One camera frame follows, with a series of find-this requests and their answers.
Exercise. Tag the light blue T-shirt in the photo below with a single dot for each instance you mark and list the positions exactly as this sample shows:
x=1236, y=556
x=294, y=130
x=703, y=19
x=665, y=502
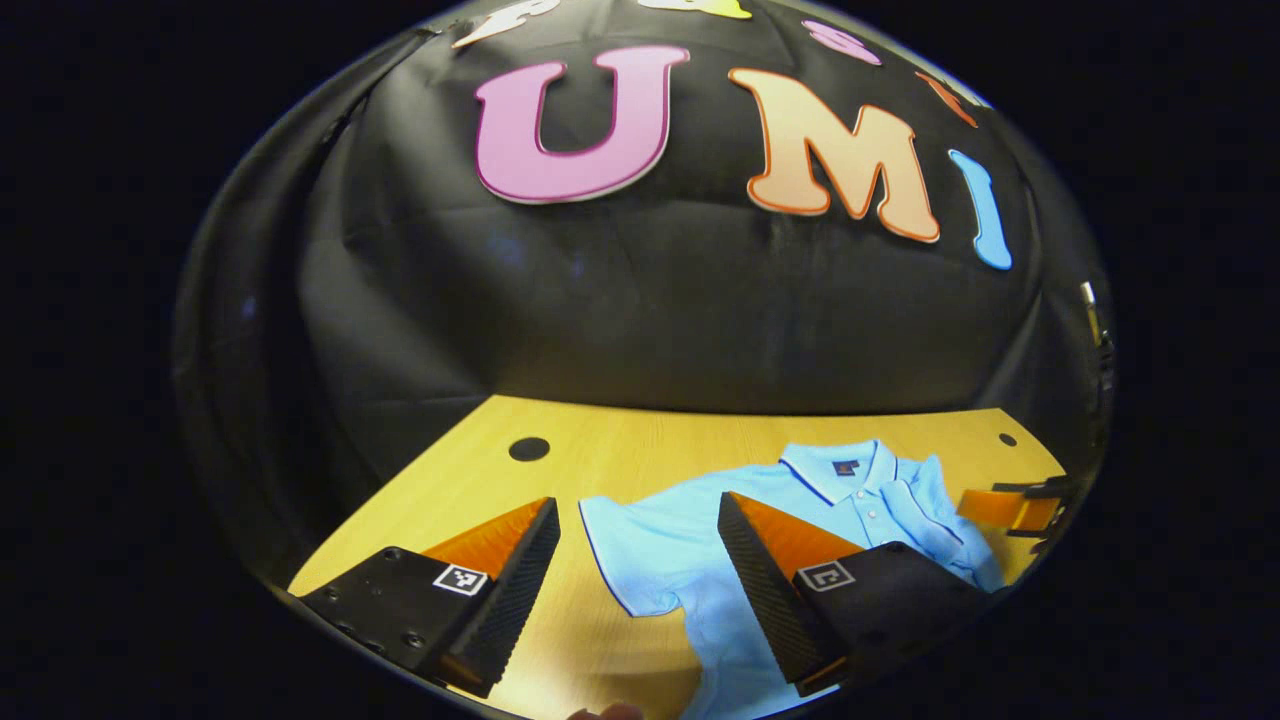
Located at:
x=670, y=540

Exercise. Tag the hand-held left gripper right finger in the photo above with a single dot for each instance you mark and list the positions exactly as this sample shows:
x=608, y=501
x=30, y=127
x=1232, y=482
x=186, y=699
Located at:
x=765, y=600

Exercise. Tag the black backdrop cloth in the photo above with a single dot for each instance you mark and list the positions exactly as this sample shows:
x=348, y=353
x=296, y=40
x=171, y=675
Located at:
x=650, y=300

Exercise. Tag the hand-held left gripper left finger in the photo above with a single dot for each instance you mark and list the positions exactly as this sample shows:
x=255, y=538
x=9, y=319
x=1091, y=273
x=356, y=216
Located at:
x=515, y=600

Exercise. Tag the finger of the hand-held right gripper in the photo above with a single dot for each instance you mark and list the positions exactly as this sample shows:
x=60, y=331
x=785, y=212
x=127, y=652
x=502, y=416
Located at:
x=1010, y=508

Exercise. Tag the metal stand pole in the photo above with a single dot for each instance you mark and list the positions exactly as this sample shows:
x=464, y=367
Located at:
x=1095, y=330

